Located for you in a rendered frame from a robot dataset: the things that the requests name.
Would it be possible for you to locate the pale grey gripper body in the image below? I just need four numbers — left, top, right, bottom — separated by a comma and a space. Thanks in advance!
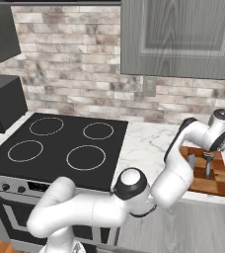
202, 148, 216, 160

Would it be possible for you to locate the wooden cutting board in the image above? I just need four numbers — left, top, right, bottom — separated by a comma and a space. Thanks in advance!
178, 145, 225, 199

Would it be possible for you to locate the grey wooden drawer front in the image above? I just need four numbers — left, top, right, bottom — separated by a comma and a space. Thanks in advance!
117, 197, 225, 253

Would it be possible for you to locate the grey wooden cupboard door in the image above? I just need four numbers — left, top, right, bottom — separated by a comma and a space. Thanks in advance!
119, 0, 225, 81

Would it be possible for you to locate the black hob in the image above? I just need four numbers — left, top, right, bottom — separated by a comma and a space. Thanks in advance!
0, 112, 129, 193

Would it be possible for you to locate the silver oven with black door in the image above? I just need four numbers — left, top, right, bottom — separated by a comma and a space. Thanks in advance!
0, 172, 122, 253

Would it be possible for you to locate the black microwave oven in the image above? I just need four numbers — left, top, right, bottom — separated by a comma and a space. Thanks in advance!
0, 73, 29, 134

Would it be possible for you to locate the grey wall socket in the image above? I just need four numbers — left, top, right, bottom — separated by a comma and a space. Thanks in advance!
142, 75, 157, 98

